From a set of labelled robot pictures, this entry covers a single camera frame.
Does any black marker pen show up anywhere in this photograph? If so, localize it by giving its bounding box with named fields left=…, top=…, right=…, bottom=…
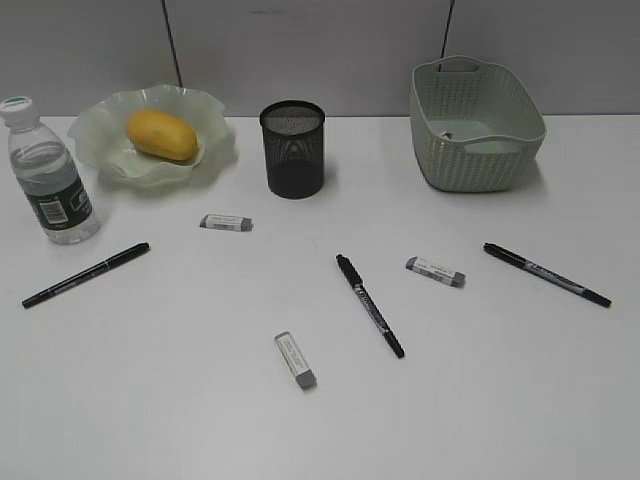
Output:
left=483, top=243, right=611, bottom=308
left=22, top=242, right=151, bottom=309
left=336, top=254, right=405, bottom=359

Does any black mesh pen holder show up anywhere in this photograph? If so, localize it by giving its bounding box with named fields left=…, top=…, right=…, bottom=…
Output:
left=259, top=100, right=325, bottom=199

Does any pale green wavy plate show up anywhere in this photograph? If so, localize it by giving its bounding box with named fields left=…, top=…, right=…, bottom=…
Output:
left=68, top=85, right=237, bottom=189

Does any grey eraser near holder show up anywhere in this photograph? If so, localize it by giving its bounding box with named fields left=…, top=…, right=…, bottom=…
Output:
left=199, top=214, right=253, bottom=232

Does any black wall cable left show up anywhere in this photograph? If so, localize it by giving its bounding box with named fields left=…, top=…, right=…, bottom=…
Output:
left=160, top=0, right=185, bottom=87

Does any grey eraser front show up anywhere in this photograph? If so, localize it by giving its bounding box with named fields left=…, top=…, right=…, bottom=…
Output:
left=274, top=331, right=317, bottom=390

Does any black wall cable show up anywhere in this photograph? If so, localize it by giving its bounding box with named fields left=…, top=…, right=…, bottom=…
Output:
left=160, top=0, right=185, bottom=87
left=439, top=0, right=457, bottom=59

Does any black wall cable right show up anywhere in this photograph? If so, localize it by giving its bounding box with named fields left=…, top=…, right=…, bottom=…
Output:
left=439, top=0, right=457, bottom=59

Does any yellow mango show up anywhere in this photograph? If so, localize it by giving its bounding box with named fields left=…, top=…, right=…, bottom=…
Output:
left=125, top=109, right=198, bottom=162

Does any grey eraser right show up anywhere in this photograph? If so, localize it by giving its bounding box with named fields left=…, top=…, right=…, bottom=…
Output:
left=405, top=256, right=466, bottom=288

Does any pale green woven basket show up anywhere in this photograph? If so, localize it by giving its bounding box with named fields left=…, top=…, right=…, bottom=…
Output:
left=410, top=55, right=546, bottom=193

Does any clear water bottle green label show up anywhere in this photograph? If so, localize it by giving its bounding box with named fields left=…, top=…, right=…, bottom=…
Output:
left=1, top=96, right=100, bottom=245

